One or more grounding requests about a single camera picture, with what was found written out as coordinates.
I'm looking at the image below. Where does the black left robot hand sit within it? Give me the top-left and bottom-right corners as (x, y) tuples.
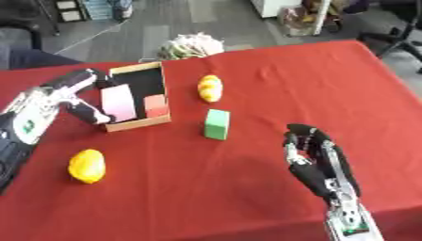
(41, 68), (118, 126)

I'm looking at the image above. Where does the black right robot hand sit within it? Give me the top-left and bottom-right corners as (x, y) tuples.
(282, 122), (363, 206)

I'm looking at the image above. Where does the tan cardboard box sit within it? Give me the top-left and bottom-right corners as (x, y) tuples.
(95, 61), (173, 133)

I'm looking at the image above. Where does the pink block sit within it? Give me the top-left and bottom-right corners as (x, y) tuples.
(99, 83), (138, 123)

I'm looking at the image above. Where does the black storage shelf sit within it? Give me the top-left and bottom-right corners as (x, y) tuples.
(33, 0), (136, 36)

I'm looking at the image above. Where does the red block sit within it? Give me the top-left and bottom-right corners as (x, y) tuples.
(141, 93), (171, 119)

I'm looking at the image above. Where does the yellow toy lemon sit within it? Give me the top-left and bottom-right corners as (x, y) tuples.
(66, 148), (107, 185)

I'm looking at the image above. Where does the green block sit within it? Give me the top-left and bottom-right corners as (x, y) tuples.
(203, 108), (233, 141)

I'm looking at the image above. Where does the white crumpled bag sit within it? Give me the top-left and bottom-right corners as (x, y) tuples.
(156, 31), (228, 61)

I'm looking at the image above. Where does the yellow toy corn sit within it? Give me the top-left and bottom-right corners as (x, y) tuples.
(196, 74), (224, 104)

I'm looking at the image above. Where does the clear bag of items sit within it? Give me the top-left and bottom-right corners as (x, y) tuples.
(278, 6), (327, 38)

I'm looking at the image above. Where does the black office chair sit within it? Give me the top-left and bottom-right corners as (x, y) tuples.
(356, 0), (422, 75)

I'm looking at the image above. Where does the white post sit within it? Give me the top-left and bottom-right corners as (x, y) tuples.
(311, 0), (333, 36)

